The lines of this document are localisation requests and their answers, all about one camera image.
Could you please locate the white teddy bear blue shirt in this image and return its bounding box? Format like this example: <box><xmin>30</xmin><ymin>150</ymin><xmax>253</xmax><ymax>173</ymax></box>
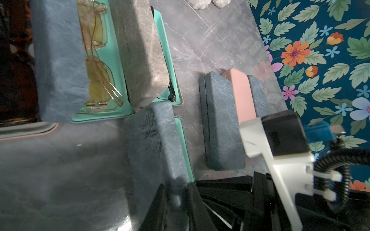
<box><xmin>186</xmin><ymin>0</ymin><xmax>231</xmax><ymax>10</ymax></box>

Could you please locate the grey case with olive glasses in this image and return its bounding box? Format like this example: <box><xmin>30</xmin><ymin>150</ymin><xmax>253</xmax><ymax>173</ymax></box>
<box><xmin>30</xmin><ymin>1</ymin><xmax>133</xmax><ymax>123</ymax></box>

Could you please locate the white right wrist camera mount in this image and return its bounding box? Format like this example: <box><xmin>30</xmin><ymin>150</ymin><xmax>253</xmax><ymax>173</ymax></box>
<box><xmin>239</xmin><ymin>109</ymin><xmax>343</xmax><ymax>231</ymax></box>

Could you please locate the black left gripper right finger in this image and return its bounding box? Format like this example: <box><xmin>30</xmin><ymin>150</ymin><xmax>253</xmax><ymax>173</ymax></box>
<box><xmin>187</xmin><ymin>182</ymin><xmax>217</xmax><ymax>231</ymax></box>

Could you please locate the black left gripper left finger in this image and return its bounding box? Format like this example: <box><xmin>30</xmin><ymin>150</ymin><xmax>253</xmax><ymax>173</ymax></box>
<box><xmin>139</xmin><ymin>184</ymin><xmax>167</xmax><ymax>231</ymax></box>

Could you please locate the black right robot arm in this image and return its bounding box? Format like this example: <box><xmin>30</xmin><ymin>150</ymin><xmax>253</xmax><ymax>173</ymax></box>
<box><xmin>196</xmin><ymin>138</ymin><xmax>370</xmax><ymax>231</ymax></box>

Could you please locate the pink case with purple glasses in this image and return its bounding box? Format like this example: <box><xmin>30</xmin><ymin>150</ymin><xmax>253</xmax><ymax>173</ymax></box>
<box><xmin>222</xmin><ymin>68</ymin><xmax>257</xmax><ymax>124</ymax></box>

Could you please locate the grey case with red glasses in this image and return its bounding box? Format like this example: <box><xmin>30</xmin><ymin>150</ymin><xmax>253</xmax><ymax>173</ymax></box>
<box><xmin>248</xmin><ymin>75</ymin><xmax>278</xmax><ymax>117</ymax></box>

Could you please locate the grey case with yellow glasses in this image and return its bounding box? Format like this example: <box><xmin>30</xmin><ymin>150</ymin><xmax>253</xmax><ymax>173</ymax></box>
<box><xmin>199</xmin><ymin>72</ymin><xmax>246</xmax><ymax>171</ymax></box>

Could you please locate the pink case with brown sunglasses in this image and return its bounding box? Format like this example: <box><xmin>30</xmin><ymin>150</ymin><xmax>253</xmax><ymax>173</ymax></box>
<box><xmin>1</xmin><ymin>1</ymin><xmax>58</xmax><ymax>141</ymax></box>

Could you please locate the mint case with black glasses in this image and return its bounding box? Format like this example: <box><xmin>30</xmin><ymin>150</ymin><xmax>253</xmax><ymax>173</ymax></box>
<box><xmin>109</xmin><ymin>1</ymin><xmax>180</xmax><ymax>108</ymax></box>

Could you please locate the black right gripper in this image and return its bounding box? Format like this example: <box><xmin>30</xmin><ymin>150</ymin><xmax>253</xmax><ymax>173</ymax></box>
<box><xmin>196</xmin><ymin>172</ymin><xmax>370</xmax><ymax>231</ymax></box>

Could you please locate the mint case with white glasses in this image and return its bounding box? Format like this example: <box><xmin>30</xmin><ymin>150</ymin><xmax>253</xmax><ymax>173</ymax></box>
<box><xmin>124</xmin><ymin>102</ymin><xmax>191</xmax><ymax>231</ymax></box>

